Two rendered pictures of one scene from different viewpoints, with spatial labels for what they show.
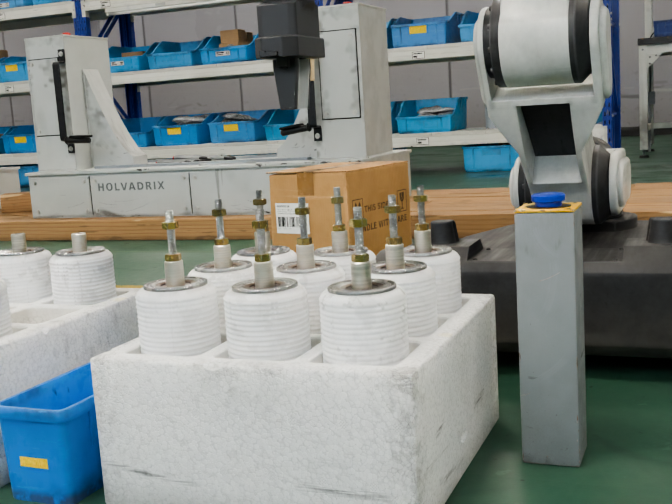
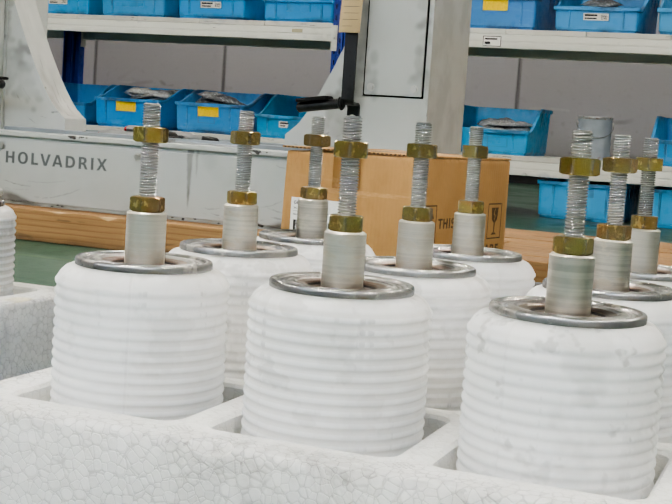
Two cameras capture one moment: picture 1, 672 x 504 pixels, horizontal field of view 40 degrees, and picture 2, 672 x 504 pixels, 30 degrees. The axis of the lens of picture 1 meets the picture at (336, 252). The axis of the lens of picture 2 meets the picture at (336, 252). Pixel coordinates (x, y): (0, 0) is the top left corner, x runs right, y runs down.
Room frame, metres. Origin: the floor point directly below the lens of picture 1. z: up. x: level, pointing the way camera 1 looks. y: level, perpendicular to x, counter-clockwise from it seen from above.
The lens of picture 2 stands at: (0.39, 0.10, 0.34)
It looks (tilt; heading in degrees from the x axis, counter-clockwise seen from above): 6 degrees down; 359
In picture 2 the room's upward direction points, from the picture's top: 4 degrees clockwise
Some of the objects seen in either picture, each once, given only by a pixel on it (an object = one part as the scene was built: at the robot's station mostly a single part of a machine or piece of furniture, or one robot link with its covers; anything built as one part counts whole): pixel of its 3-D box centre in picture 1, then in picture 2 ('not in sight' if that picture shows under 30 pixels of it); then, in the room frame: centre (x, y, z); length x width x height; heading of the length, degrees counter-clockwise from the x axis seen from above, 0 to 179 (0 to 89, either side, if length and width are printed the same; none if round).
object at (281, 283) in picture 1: (264, 286); (341, 287); (1.03, 0.08, 0.25); 0.08 x 0.08 x 0.01
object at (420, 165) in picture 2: (303, 227); (419, 184); (1.14, 0.04, 0.30); 0.01 x 0.01 x 0.08
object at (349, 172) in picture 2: (261, 242); (348, 189); (1.03, 0.08, 0.30); 0.01 x 0.01 x 0.08
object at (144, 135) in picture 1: (143, 131); (81, 103); (6.95, 1.38, 0.36); 0.50 x 0.38 x 0.21; 158
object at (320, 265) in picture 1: (306, 267); (413, 269); (1.14, 0.04, 0.25); 0.08 x 0.08 x 0.01
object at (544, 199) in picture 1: (548, 201); not in sight; (1.10, -0.26, 0.32); 0.04 x 0.04 x 0.02
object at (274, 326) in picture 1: (270, 363); (330, 458); (1.03, 0.08, 0.16); 0.10 x 0.10 x 0.18
